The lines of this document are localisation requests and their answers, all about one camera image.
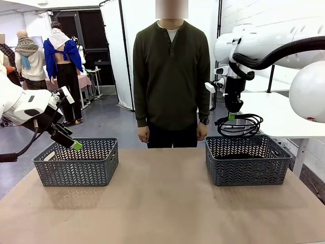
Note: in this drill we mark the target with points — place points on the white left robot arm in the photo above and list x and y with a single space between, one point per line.
23 101

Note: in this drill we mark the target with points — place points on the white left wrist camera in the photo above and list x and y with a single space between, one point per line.
67 94

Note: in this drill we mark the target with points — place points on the small white desk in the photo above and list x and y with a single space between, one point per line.
96 71

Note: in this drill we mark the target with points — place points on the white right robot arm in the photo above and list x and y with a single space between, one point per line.
309 94

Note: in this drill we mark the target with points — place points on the table with pink cloth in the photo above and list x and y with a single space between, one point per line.
83 81

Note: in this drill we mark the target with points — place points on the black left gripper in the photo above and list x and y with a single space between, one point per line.
50 118

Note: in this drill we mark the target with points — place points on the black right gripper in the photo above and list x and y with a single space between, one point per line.
233 96

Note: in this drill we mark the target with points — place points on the dark glass door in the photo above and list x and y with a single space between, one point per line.
94 33

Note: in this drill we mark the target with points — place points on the person's left hand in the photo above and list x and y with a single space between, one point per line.
203 132

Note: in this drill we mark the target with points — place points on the person's left forearm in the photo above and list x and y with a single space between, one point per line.
204 104

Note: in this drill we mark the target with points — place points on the large white table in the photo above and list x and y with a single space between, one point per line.
274 109

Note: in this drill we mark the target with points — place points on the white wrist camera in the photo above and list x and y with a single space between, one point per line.
67 94
210 87

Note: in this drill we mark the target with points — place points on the white backdrop screen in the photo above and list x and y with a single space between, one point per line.
114 50

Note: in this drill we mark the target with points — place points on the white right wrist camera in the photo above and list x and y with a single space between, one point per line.
210 87

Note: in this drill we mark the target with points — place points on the figure in plaid shirt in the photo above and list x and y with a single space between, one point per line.
5 58

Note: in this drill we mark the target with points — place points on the person's right forearm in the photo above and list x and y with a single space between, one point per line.
141 109

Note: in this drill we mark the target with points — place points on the person in green henley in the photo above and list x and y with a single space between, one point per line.
167 76

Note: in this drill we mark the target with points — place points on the grey plastic basket white label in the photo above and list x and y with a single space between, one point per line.
76 172

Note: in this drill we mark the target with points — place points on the mannequin with blue jacket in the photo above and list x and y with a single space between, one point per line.
50 56

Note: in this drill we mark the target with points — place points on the black wrist watch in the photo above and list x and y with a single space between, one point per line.
204 122

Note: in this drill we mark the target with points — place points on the person's right hand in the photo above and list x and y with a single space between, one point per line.
143 134

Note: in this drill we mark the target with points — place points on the white humanoid figure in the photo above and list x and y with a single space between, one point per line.
80 50

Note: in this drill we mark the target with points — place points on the white table with tripod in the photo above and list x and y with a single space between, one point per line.
280 86

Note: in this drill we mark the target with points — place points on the mannequin with patterned scarf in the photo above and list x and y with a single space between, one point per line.
30 66

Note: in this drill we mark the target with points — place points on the black tripod stand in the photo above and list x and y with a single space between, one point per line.
270 78

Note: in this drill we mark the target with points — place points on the black stand pole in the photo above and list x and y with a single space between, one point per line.
219 20

